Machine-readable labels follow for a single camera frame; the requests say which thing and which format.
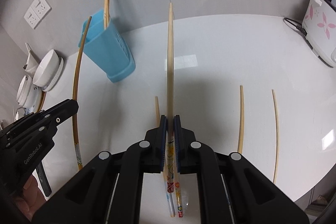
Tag pale chopstick cartoon handle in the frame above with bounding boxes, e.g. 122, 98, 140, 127
166, 2, 183, 218

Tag dark chopstick patterned handle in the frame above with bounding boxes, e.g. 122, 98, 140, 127
72, 16, 92, 170

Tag left hand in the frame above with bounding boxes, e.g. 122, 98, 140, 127
14, 175, 46, 221

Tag white plate stack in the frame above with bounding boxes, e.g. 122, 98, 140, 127
17, 75, 42, 109

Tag white bowl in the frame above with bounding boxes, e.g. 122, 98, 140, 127
33, 50, 64, 92

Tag white ladle holder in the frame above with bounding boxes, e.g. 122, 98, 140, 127
23, 43, 39, 77

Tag blue plastic utensil holder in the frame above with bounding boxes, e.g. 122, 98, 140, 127
83, 9, 135, 83

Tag plain pale thin chopstick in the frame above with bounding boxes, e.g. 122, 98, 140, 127
272, 89, 280, 184

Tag chopstick in holder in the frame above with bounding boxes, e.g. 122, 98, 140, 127
104, 0, 109, 29

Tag white rice cooker pink flowers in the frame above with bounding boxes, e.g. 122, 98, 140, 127
302, 0, 336, 68

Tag pale chopstick red patterned handle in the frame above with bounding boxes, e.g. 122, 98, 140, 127
155, 96, 175, 218

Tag white wall socket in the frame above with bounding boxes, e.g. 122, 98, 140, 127
23, 0, 52, 30

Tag black power cable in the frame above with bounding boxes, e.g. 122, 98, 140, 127
282, 17, 320, 57

